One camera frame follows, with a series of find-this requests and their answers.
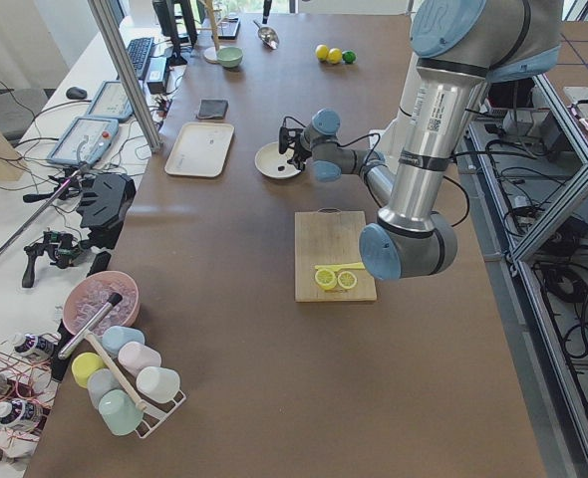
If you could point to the grey plastic cup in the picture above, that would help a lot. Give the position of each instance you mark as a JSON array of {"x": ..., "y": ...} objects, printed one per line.
[{"x": 99, "y": 384}]

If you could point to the teach pendant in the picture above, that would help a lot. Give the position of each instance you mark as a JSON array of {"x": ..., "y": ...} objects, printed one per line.
[
  {"x": 86, "y": 140},
  {"x": 111, "y": 101}
]

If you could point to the metal tongs in ice bowl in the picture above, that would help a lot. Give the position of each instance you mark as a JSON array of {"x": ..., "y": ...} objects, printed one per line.
[{"x": 113, "y": 300}]

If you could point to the mint green plastic cup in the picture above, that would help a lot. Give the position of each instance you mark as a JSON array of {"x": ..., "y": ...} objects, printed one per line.
[{"x": 119, "y": 412}]

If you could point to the blue plastic cup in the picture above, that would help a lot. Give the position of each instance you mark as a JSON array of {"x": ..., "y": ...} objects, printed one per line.
[{"x": 115, "y": 337}]

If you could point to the metal scoop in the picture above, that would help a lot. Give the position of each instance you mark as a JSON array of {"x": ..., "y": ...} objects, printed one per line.
[{"x": 267, "y": 35}]

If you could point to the wooden cutting board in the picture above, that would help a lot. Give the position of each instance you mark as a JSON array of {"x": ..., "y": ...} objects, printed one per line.
[{"x": 329, "y": 238}]

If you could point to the yellow plastic knife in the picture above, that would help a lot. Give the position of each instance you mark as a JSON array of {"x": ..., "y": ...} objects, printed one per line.
[{"x": 340, "y": 267}]

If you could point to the teach pendant near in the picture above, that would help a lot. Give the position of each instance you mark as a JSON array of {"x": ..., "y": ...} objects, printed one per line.
[{"x": 86, "y": 140}]

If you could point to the black computer mouse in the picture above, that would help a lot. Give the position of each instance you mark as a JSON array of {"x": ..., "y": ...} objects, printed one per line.
[{"x": 76, "y": 93}]

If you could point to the pink plastic cup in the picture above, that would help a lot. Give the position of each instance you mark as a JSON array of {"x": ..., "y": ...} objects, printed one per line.
[{"x": 134, "y": 357}]

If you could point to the lemon slice small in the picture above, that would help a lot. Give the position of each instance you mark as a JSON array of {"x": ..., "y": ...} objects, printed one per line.
[{"x": 326, "y": 279}]

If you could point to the pink ice bowl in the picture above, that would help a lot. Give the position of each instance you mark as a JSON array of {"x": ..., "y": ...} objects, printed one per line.
[{"x": 93, "y": 293}]

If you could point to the lemon slice large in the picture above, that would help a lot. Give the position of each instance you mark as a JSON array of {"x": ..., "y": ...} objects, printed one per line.
[{"x": 347, "y": 280}]

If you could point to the green bowl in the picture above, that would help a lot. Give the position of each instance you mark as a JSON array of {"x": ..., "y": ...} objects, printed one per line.
[{"x": 229, "y": 57}]

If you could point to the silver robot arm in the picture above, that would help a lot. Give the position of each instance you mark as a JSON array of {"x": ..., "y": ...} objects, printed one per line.
[{"x": 461, "y": 48}]

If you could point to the yellow lemon outer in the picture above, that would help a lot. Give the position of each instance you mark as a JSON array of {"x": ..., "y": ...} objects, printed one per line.
[{"x": 322, "y": 52}]

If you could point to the white plastic cup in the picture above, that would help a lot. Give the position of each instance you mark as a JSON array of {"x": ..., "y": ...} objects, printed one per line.
[{"x": 160, "y": 384}]

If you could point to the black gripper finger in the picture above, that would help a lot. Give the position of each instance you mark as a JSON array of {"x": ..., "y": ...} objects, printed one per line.
[
  {"x": 298, "y": 160},
  {"x": 266, "y": 11}
]

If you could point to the grey folded cloth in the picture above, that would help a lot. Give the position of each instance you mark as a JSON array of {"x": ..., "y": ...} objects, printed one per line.
[{"x": 211, "y": 109}]

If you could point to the teach pendant far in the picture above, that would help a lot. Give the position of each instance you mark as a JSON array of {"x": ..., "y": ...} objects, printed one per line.
[{"x": 111, "y": 101}]

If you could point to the green lime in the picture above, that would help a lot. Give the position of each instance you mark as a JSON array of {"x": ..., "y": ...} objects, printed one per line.
[{"x": 349, "y": 57}]

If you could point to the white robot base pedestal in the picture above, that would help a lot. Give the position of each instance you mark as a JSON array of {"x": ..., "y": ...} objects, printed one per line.
[{"x": 393, "y": 137}]

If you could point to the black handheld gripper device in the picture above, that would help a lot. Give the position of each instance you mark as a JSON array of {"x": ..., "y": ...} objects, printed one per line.
[{"x": 62, "y": 248}]

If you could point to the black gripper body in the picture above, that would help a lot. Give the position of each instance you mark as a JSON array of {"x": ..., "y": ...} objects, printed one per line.
[{"x": 298, "y": 147}]

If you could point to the cream rabbit tray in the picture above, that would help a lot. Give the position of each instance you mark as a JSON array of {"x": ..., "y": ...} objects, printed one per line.
[{"x": 200, "y": 149}]

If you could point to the cream round plate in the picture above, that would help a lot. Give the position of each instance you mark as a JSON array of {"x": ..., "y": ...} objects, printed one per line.
[{"x": 267, "y": 159}]

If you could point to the aluminium frame post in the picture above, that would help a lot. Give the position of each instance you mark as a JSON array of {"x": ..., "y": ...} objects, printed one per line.
[{"x": 109, "y": 29}]

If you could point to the white wire cup rack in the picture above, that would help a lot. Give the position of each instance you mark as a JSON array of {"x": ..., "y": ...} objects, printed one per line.
[{"x": 155, "y": 414}]

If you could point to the yellow lemon near lime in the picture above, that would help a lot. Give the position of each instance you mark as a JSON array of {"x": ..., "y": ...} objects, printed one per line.
[{"x": 335, "y": 56}]

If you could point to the yellow plastic cup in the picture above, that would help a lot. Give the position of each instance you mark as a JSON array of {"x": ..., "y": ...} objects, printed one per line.
[{"x": 84, "y": 366}]

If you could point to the black keyboard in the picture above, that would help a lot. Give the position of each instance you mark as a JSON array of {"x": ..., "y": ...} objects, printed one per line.
[{"x": 139, "y": 51}]

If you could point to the round wooden stand base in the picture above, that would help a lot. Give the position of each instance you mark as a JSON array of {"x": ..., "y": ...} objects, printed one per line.
[{"x": 210, "y": 55}]

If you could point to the black perforated bracket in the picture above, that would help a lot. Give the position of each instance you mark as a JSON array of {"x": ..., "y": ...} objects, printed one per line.
[{"x": 105, "y": 201}]

